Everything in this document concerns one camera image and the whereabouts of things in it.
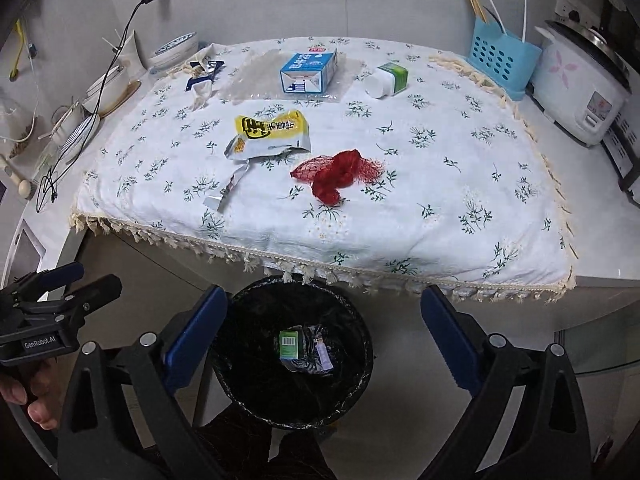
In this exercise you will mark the small lilac packet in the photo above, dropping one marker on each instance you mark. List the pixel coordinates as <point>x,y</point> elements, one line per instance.
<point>324,357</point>

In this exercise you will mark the blue white wrapper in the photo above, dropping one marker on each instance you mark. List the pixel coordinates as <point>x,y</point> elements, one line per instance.
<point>202,85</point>

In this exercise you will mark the blue white porcelain bowl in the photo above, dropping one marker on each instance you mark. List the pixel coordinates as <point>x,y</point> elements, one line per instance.
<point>172,47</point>

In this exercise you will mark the red mesh net bag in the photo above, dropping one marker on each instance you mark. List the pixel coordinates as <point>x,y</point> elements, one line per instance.
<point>345,170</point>

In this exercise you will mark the small green box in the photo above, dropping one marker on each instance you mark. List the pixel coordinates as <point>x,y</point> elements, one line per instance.
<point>290,344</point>

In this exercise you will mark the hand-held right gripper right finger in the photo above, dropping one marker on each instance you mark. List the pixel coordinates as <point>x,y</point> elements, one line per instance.
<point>445,340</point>

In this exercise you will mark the white countertop oven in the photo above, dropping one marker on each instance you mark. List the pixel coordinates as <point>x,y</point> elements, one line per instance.
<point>625,160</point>

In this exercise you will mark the white rice cooker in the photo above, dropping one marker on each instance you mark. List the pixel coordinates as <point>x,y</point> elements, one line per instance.
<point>575,85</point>

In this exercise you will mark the white container with sticks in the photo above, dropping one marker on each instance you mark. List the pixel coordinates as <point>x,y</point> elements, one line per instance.
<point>132,57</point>

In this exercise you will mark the striped white dish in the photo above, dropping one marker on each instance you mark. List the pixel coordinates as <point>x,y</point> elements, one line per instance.
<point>80,135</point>

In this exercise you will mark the black trash bin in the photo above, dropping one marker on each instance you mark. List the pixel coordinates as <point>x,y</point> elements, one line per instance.
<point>260,385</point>

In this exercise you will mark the yellow snack bag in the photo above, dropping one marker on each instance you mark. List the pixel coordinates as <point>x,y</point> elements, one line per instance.
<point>270,132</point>

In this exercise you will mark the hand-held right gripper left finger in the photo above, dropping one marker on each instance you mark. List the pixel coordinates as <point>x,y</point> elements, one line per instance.
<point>195,335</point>

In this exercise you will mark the wooden spoon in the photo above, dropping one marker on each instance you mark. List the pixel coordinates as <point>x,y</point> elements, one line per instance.
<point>22,187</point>

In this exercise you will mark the person's left hand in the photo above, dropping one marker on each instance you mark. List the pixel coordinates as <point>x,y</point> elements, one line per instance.
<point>40,390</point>

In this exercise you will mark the white green bottle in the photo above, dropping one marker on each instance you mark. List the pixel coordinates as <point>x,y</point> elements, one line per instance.
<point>387,80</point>

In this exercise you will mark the white plastic utensil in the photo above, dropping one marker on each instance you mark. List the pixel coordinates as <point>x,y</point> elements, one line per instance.
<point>492,6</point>
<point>524,20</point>

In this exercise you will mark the wooden board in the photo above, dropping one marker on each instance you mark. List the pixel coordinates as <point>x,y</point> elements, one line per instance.
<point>127,97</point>

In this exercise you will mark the blue plastic utensil basket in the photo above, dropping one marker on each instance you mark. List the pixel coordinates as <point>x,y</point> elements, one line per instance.
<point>500,60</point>

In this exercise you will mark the white floral tablecloth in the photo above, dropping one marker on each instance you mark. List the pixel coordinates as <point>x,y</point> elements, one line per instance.
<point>400,200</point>

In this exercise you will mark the blue white milk carton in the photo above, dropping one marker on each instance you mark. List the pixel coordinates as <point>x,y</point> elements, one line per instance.
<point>305,67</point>

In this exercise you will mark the white wall socket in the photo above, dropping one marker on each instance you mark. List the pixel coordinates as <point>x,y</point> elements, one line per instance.
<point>567,2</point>

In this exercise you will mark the clear bubble wrap sheet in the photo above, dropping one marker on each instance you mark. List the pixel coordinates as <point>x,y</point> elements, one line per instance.
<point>250,80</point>

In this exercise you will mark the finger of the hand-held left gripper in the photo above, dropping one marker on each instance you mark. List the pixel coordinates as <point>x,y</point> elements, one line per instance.
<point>60,275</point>
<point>95,292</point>

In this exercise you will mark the yellow brush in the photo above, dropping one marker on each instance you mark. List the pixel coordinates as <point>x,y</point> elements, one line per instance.
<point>16,60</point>

